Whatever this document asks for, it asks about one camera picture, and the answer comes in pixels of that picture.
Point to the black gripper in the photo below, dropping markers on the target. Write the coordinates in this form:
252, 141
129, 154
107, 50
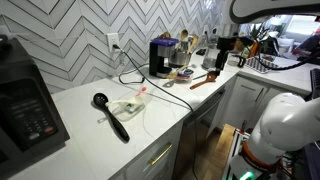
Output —
227, 44

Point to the blue plastic lid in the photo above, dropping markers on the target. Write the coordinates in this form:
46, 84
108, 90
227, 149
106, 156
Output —
165, 41

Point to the orange and white spoon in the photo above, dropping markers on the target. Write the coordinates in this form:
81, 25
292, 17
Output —
143, 89

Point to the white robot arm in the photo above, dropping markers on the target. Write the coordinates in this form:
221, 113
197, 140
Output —
289, 122

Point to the wooden spoon in holder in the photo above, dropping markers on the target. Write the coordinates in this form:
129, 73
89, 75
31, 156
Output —
184, 40

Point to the black slotted spoon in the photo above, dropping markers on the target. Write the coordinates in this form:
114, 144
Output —
100, 100

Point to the glass jar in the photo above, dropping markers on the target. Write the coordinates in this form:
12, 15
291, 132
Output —
210, 56

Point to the brown wooden spatula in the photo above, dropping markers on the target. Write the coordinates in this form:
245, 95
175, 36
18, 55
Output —
210, 77

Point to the striped dish mat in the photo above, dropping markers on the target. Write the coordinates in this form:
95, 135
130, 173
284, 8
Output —
260, 65

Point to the steel utensil holder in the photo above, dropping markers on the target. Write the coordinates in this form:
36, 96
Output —
181, 56

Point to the small food container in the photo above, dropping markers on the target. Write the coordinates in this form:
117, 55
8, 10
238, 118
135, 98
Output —
185, 75

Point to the black coffee maker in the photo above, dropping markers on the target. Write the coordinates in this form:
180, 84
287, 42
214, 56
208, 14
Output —
157, 54

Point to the black microwave oven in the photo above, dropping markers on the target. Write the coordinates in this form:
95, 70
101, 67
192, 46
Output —
30, 126

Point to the white wall outlet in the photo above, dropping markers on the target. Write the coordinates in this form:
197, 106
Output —
113, 39

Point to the gold drawer handle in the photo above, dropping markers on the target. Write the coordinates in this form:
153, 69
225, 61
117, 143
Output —
159, 154

